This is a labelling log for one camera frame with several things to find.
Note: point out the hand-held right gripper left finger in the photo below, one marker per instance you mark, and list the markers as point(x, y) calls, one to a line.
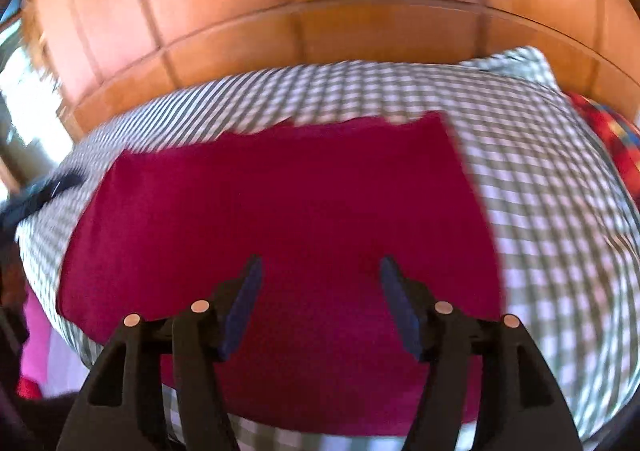
point(240, 311)

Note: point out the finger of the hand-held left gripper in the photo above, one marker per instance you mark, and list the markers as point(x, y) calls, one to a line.
point(40, 193)

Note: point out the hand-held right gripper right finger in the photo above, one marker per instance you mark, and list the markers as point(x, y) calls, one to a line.
point(402, 311)

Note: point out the maroon pants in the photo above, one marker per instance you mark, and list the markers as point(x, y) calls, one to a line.
point(300, 201)

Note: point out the pink cloth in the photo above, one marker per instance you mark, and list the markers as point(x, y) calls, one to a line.
point(36, 341)

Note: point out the green checked bed sheet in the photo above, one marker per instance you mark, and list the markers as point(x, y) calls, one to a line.
point(545, 191)

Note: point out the green checked pillow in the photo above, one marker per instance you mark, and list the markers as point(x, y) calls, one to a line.
point(515, 63)

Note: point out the multicolour plaid pillow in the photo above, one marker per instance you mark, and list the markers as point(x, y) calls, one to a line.
point(612, 136)

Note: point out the wooden wardrobe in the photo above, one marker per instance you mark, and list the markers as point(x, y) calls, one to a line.
point(320, 21)

